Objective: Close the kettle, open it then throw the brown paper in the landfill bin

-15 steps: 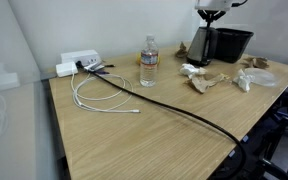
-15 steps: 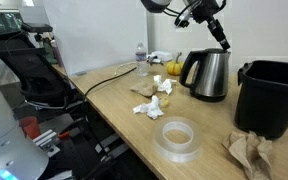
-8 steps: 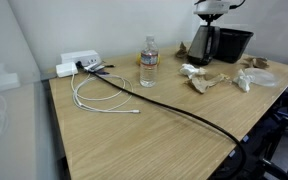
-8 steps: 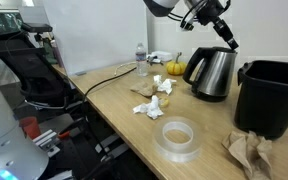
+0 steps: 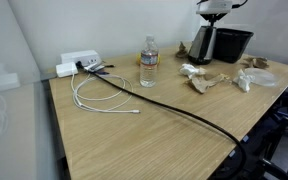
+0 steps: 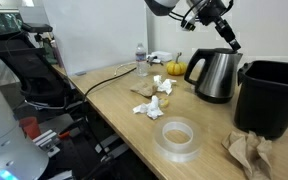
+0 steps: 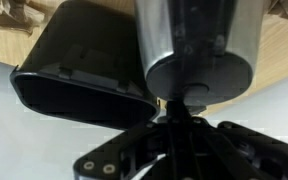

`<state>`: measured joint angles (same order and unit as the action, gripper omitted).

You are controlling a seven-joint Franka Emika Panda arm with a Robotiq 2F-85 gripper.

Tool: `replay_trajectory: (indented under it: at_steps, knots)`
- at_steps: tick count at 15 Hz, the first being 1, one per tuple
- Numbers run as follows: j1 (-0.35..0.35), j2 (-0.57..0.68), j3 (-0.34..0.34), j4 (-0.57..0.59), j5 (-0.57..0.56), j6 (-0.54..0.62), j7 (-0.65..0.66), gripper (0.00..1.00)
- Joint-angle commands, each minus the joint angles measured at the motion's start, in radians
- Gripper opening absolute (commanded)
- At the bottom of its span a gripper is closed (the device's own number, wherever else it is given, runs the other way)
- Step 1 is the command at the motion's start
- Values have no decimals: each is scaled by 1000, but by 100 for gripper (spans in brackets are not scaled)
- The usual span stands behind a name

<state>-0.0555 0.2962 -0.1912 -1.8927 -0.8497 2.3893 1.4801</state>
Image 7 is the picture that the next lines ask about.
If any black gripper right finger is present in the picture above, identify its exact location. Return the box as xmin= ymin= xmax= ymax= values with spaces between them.
xmin=178 ymin=99 xmax=288 ymax=180

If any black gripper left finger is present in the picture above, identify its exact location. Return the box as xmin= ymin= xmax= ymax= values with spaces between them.
xmin=72 ymin=99 xmax=182 ymax=180

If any stainless steel electric kettle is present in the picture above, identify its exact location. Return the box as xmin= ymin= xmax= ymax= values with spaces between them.
xmin=132 ymin=0 xmax=268 ymax=108

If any black plastic waste bin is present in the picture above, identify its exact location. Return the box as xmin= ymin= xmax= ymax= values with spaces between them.
xmin=9 ymin=0 xmax=161 ymax=132

